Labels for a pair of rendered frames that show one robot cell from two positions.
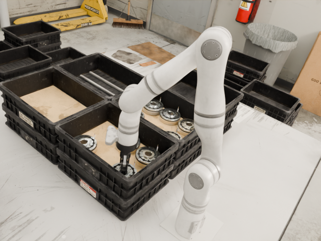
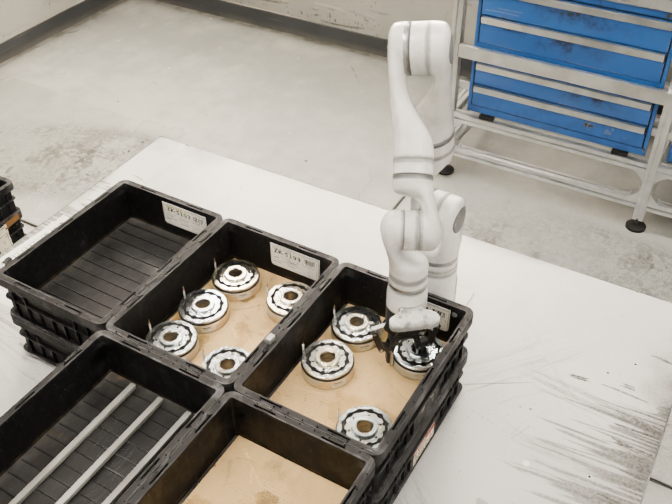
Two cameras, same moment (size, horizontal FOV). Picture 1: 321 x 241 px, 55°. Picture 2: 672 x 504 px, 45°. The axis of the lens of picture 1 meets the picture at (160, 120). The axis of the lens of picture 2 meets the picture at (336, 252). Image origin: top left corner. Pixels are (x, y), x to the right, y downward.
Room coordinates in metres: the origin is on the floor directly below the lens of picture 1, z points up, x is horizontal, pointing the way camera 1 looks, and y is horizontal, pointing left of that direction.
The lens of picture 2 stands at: (0.99, 1.20, 2.03)
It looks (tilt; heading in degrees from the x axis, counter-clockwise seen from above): 40 degrees down; 269
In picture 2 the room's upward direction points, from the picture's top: 1 degrees counter-clockwise
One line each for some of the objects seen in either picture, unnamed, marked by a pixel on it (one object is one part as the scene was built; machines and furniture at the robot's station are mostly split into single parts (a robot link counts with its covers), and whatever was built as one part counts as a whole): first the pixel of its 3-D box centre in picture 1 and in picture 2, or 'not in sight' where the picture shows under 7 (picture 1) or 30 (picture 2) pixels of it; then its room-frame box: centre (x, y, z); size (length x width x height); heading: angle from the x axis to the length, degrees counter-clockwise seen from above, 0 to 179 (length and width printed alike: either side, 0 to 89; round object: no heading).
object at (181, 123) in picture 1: (188, 125); (235, 275); (1.18, -0.14, 0.86); 0.10 x 0.10 x 0.01
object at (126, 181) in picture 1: (117, 137); (358, 351); (0.93, 0.15, 0.92); 0.40 x 0.30 x 0.02; 58
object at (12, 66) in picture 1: (19, 84); not in sight; (1.99, 1.12, 0.37); 0.40 x 0.30 x 0.45; 149
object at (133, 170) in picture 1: (123, 171); (418, 350); (0.81, 0.10, 0.86); 0.10 x 0.10 x 0.01
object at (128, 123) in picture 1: (131, 107); (404, 248); (0.85, 0.10, 1.12); 0.09 x 0.07 x 0.15; 175
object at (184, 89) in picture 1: (196, 97); (118, 266); (1.44, -0.16, 0.87); 0.40 x 0.30 x 0.11; 58
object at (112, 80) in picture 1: (102, 83); (92, 455); (1.40, 0.33, 0.87); 0.40 x 0.30 x 0.11; 58
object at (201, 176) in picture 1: (200, 182); (439, 227); (0.74, -0.17, 0.95); 0.09 x 0.09 x 0.17; 55
